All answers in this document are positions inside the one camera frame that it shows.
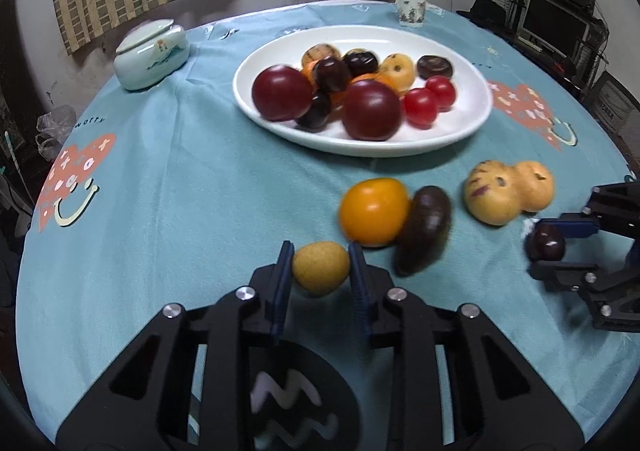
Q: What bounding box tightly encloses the dark brown passion fruit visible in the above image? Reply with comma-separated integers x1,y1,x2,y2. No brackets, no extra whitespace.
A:
393,185,451,277

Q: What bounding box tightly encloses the red cherry tomato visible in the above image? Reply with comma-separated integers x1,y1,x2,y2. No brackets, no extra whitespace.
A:
425,75,457,112
402,88,438,129

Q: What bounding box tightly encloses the small yellow round fruit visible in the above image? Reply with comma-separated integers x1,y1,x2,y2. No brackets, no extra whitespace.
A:
292,241,350,297

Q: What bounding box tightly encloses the smaller yellow orange melon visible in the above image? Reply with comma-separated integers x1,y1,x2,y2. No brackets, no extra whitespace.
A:
513,160,555,212

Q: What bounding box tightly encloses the large striped yellow melon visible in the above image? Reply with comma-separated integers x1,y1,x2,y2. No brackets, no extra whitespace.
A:
463,160,523,227

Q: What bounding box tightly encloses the black metal shelf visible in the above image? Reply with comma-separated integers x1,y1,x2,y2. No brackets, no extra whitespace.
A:
470,0,612,92

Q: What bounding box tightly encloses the white oval plate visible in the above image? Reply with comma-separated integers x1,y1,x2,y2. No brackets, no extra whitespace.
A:
232,25,492,157

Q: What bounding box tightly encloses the red cherry tomato on plate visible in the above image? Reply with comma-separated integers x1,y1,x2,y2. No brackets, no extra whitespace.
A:
425,75,457,112

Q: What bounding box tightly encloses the orange persimmon fruit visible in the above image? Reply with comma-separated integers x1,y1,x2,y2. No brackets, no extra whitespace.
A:
337,178,410,247

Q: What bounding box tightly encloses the black computer monitor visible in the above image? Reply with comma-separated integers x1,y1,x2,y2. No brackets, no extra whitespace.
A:
518,0,589,56

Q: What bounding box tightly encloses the teal printed tablecloth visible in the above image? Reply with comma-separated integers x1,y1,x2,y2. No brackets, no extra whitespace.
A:
16,3,639,436

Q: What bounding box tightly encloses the dark brown flat fruit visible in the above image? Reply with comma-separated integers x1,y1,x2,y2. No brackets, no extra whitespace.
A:
416,55,454,80

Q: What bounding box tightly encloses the large red plum front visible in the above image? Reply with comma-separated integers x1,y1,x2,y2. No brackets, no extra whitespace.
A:
342,81,402,141

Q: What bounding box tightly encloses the large red plum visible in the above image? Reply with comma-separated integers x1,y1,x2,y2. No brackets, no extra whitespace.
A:
252,64,314,122
342,81,402,141

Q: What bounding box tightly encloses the yellow round fruit on plate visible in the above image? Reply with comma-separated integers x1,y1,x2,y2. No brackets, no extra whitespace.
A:
378,53,416,93

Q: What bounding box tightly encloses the orange mandarin right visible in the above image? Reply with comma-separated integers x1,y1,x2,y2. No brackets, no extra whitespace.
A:
330,73,401,108

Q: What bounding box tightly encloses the orange mandarin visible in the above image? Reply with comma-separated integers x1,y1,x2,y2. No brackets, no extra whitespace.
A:
300,60,317,87
330,73,401,108

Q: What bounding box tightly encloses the dark mangosteen on plate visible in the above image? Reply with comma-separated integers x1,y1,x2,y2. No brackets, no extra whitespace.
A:
343,49,378,78

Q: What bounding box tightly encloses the white printed paper cup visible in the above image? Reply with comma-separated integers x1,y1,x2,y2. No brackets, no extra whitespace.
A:
395,0,427,27

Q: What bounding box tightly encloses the small dark plum on plate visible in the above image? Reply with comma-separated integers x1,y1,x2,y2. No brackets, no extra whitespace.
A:
295,90,333,131

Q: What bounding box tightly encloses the crumpled plastic bag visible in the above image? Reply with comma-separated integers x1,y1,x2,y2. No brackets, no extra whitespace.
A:
35,105,77,162

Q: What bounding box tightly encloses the orange mandarin left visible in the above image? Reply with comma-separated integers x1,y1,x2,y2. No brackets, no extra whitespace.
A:
300,60,317,87

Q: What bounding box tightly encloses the striped tan fruit on plate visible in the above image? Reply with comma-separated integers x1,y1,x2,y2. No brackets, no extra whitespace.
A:
302,44,342,67

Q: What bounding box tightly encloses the large red plum left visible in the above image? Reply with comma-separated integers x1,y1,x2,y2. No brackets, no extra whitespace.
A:
252,64,314,122

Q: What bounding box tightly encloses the pale green lidded jar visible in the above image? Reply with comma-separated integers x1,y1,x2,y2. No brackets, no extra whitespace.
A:
113,18,190,91

